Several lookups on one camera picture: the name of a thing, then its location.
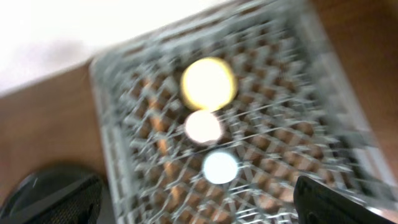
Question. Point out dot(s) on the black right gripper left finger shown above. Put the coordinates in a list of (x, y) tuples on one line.
[(62, 202)]

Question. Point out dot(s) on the light blue cup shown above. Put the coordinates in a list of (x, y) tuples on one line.
[(220, 167)]

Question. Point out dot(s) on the pink cup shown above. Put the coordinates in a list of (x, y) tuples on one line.
[(203, 127)]

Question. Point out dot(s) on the grey plastic dishwasher rack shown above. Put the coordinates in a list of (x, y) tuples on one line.
[(294, 115)]

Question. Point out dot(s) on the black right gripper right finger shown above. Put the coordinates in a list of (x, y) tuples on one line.
[(315, 203)]

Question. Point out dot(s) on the yellow bowl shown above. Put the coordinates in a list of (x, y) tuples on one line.
[(208, 84)]

